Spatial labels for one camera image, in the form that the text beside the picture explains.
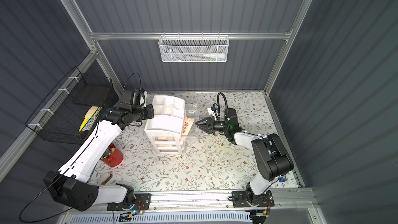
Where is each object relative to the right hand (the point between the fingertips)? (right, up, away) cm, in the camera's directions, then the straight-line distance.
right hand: (199, 126), depth 80 cm
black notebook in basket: (-57, +17, +1) cm, 59 cm away
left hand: (-22, +8, -3) cm, 24 cm away
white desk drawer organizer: (-17, -1, -3) cm, 17 cm away
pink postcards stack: (-6, +1, +6) cm, 9 cm away
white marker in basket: (+9, +41, +13) cm, 44 cm away
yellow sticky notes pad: (-53, +8, -5) cm, 54 cm away
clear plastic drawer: (-5, +8, +11) cm, 14 cm away
